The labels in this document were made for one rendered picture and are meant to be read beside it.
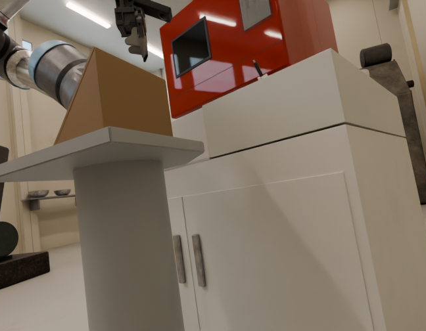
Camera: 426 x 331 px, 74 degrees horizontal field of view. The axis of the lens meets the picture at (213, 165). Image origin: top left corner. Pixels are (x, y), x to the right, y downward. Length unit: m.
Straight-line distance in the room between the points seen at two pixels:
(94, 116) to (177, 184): 0.43
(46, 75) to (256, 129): 0.45
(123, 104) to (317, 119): 0.37
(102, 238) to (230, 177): 0.35
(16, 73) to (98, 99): 0.58
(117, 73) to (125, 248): 0.29
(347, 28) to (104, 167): 9.07
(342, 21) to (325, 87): 8.88
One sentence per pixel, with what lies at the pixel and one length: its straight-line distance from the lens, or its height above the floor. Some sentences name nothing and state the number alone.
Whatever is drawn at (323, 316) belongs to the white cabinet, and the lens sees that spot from 0.67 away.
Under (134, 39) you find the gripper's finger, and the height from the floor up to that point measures 1.21.
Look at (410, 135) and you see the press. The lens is 6.05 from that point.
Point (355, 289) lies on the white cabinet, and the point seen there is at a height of 0.52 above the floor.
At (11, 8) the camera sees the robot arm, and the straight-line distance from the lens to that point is 1.05.
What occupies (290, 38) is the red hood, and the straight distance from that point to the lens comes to 1.44.
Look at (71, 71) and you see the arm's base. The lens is 0.61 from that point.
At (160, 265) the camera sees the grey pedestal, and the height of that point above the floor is 0.62.
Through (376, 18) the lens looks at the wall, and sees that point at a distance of 9.40.
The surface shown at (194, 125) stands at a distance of 0.80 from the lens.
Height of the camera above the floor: 0.73
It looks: 6 degrees up
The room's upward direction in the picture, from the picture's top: 8 degrees counter-clockwise
